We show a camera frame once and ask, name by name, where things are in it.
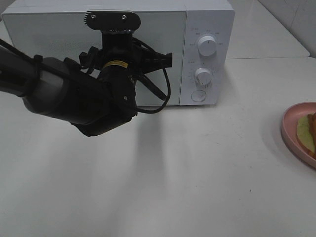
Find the white microwave knob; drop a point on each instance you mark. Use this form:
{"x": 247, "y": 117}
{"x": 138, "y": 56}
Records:
{"x": 203, "y": 76}
{"x": 207, "y": 45}

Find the white bread sandwich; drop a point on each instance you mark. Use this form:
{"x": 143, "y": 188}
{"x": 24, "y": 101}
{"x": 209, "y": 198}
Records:
{"x": 312, "y": 132}

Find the pink round plate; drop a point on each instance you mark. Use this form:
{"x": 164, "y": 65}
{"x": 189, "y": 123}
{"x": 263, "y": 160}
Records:
{"x": 289, "y": 131}

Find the white microwave door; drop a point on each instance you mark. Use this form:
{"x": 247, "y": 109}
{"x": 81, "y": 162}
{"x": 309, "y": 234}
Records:
{"x": 64, "y": 34}

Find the white microwave oven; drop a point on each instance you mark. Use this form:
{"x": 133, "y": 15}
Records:
{"x": 202, "y": 17}

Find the green lettuce leaf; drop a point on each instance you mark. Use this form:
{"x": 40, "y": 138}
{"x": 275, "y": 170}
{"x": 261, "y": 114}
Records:
{"x": 304, "y": 134}

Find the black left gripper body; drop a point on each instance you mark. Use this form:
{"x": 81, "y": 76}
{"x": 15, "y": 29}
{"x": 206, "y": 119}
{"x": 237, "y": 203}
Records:
{"x": 118, "y": 43}

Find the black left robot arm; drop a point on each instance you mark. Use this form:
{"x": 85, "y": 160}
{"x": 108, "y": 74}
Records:
{"x": 97, "y": 93}

